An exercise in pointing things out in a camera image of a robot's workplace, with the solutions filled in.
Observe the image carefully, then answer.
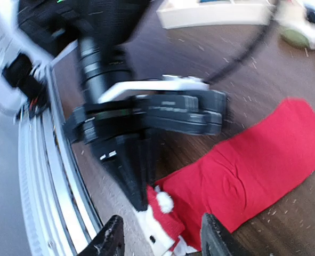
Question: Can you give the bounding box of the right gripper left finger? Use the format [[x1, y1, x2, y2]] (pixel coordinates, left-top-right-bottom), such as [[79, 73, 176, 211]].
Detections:
[[77, 215, 124, 256]]

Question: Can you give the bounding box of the front aluminium rail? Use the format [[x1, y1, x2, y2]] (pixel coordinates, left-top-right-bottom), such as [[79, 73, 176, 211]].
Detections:
[[18, 66, 102, 255]]

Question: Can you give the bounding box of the wooden compartment box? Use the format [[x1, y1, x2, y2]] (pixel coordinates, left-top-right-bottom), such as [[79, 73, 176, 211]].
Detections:
[[156, 1, 274, 29]]

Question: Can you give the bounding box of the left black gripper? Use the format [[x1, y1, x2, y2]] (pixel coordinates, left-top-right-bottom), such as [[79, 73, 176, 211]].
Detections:
[[63, 37, 227, 211]]

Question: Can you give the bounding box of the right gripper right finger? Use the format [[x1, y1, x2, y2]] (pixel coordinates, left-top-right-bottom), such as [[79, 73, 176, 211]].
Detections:
[[200, 213, 251, 256]]

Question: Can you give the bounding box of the beige brown folded sock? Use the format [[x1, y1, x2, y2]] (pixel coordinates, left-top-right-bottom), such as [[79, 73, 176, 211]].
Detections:
[[280, 27, 310, 48]]

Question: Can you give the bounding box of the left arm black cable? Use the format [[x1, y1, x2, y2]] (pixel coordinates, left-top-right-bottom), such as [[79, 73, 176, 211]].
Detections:
[[202, 0, 280, 85]]

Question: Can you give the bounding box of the red sock with stripes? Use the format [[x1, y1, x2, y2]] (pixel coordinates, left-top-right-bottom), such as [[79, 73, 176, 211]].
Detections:
[[147, 98, 315, 255]]

